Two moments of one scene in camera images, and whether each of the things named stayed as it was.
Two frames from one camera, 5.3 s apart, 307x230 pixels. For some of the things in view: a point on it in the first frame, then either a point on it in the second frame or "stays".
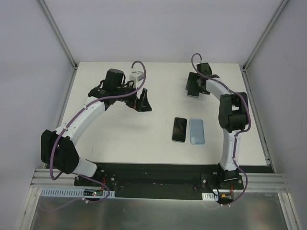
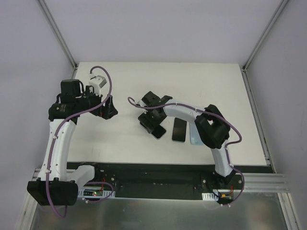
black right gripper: (192, 84) -> (151, 117)
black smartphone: (179, 132) stays
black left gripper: (135, 103) -> (103, 108)
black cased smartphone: (193, 93) -> (158, 132)
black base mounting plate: (159, 181) stays
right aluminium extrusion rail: (263, 183) stays
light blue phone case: (196, 132) stays
